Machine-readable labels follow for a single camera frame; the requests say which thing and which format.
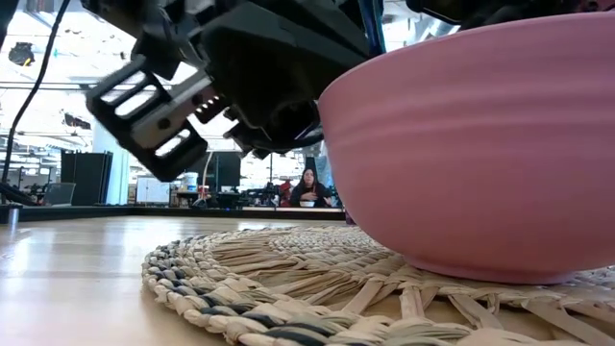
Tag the purple faceted plastic tumbler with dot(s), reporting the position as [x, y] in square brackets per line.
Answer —
[350, 219]

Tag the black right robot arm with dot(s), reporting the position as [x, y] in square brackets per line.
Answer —
[504, 9]

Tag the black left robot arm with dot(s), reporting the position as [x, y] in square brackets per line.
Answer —
[144, 29]

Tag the person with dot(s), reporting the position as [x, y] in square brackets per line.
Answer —
[286, 192]
[310, 190]

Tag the small white bowl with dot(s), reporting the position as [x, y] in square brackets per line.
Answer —
[307, 204]

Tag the white bucket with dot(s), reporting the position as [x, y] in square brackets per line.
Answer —
[190, 181]

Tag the white board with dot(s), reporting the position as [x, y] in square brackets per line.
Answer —
[153, 190]

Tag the pink bowl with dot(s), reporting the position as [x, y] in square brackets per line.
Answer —
[480, 144]

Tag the round woven straw placemat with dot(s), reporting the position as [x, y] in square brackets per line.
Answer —
[288, 288]

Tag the black cabinet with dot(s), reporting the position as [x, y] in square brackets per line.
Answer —
[89, 178]

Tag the grey bin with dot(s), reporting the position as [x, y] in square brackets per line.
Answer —
[59, 194]

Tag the black ceiling fixture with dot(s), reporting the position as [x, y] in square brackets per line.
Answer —
[21, 54]

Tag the black aluminium table frame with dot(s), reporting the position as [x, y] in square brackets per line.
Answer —
[144, 211]

